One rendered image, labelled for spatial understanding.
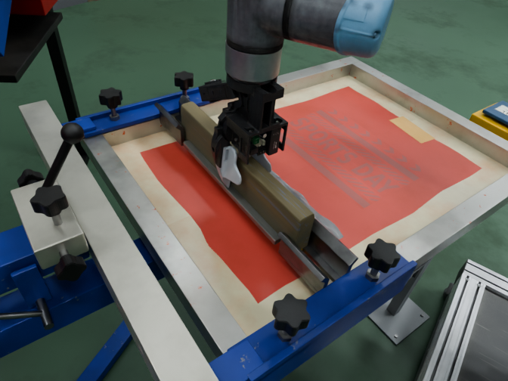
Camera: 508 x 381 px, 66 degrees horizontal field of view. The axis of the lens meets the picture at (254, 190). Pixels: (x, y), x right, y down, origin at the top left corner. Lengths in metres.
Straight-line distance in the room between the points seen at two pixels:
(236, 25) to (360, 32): 0.15
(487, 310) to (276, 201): 1.29
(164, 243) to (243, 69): 0.28
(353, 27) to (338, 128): 0.51
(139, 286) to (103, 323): 1.21
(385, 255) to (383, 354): 1.20
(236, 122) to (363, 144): 0.42
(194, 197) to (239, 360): 0.34
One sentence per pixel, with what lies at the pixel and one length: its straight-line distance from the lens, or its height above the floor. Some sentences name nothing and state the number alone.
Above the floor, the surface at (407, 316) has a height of 0.01.
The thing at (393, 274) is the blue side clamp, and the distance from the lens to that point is 0.60.
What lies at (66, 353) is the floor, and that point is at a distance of 1.70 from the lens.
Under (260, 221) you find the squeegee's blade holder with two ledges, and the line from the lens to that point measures 0.63.
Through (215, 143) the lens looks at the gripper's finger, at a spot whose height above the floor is 1.10.
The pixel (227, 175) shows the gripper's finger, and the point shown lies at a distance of 0.65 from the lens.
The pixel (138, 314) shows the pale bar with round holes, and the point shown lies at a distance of 0.49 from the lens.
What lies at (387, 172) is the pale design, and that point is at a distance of 0.86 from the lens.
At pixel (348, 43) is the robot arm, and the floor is 1.29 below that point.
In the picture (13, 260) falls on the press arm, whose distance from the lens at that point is 0.58.
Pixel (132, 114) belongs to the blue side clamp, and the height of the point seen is 1.00.
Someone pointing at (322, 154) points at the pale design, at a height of 0.95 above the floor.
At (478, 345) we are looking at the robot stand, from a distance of 1.65.
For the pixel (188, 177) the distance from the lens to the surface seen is 0.77.
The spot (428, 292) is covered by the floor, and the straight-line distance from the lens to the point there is 1.97.
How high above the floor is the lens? 1.46
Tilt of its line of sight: 43 degrees down
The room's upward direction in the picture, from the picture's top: 6 degrees clockwise
